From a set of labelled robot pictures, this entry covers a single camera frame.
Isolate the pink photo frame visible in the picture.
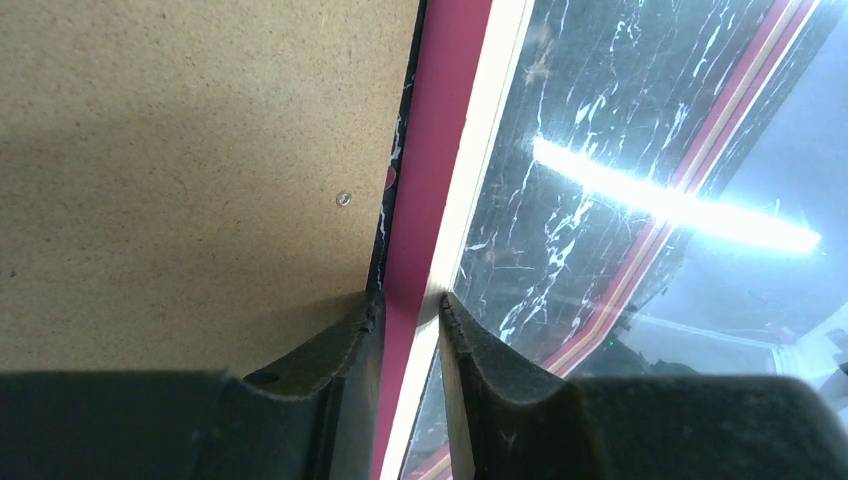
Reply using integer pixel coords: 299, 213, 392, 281
373, 1, 825, 479

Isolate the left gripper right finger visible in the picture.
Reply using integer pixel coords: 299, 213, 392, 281
439, 292, 847, 479

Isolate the brown cardboard backing board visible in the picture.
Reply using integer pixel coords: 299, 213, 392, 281
1, 1, 419, 374

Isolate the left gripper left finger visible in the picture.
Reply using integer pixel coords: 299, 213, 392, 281
1, 291, 385, 479

